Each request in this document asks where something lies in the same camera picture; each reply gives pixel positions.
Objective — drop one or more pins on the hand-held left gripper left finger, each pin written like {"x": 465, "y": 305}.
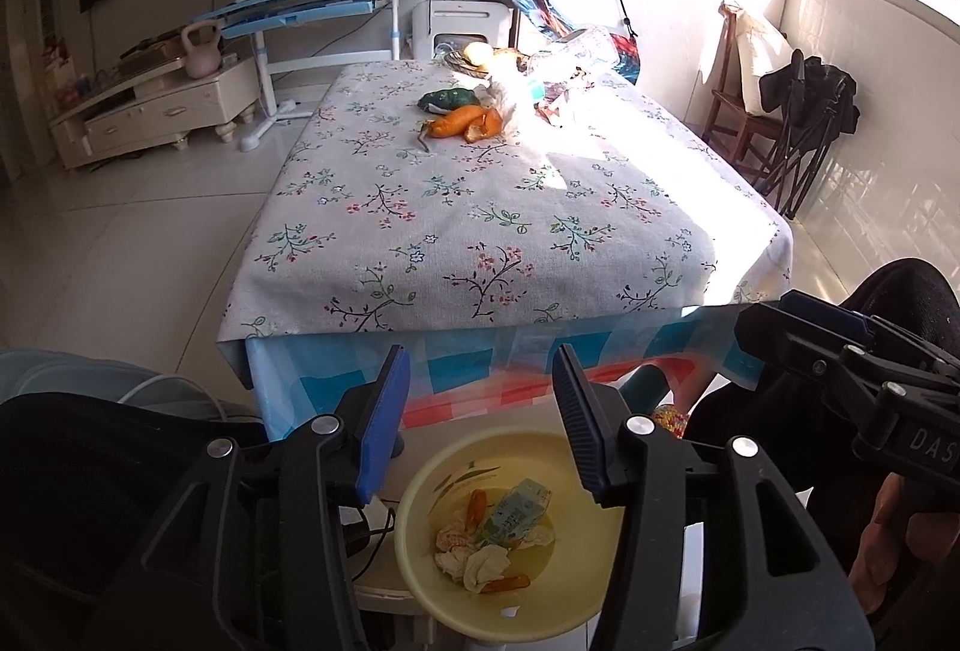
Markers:
{"x": 382, "y": 426}

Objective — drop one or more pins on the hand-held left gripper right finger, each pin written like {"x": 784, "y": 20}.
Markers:
{"x": 581, "y": 426}

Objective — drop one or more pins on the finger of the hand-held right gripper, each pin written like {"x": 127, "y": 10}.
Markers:
{"x": 825, "y": 312}
{"x": 780, "y": 336}

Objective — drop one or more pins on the yellow plastic basin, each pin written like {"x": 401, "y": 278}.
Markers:
{"x": 446, "y": 471}

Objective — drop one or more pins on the small paper carton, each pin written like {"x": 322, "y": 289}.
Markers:
{"x": 517, "y": 516}

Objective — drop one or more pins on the white paper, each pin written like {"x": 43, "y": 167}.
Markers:
{"x": 450, "y": 559}

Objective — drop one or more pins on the white tissue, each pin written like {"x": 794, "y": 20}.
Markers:
{"x": 487, "y": 565}

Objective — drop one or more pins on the orange carrot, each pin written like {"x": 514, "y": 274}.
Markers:
{"x": 457, "y": 122}

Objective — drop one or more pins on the curled orange peel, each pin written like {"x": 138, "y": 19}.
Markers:
{"x": 486, "y": 127}

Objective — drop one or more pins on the red white wrapper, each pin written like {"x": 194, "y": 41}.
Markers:
{"x": 551, "y": 107}

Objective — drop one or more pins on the white plastic bag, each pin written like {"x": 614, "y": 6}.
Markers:
{"x": 510, "y": 103}

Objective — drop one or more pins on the dark green wrapper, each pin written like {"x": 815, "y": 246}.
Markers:
{"x": 446, "y": 98}

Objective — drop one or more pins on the clear plastic bottle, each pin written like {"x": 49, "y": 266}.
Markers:
{"x": 585, "y": 55}

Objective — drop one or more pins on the person's right hand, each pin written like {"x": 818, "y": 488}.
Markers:
{"x": 892, "y": 546}

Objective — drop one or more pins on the blue table leg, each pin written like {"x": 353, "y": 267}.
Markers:
{"x": 645, "y": 388}

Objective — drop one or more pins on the person's black pants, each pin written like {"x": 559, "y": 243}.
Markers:
{"x": 757, "y": 418}

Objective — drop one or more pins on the multicoloured knitted ball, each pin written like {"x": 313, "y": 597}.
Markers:
{"x": 670, "y": 421}

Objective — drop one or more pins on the black folding chair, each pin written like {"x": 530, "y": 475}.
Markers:
{"x": 810, "y": 111}

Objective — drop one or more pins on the wooden chair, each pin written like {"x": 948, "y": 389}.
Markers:
{"x": 739, "y": 126}

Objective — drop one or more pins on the floral tablecloth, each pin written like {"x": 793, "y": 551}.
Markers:
{"x": 487, "y": 208}

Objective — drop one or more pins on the cream cloth bag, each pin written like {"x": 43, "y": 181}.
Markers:
{"x": 750, "y": 51}

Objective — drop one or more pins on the light blue cushioned seat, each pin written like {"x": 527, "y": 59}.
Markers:
{"x": 75, "y": 373}

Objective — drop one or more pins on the dark fruit basket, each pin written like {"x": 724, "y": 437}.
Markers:
{"x": 454, "y": 66}

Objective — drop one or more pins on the yellow fruit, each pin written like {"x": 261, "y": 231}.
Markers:
{"x": 504, "y": 58}
{"x": 478, "y": 53}

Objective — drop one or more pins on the cream television stand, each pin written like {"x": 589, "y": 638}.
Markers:
{"x": 150, "y": 111}

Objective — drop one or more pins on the pink kettlebell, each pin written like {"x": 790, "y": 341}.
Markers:
{"x": 201, "y": 51}

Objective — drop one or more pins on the blue study desk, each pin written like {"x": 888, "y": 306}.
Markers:
{"x": 315, "y": 6}

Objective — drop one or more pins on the dark flat box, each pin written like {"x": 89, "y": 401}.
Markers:
{"x": 150, "y": 55}

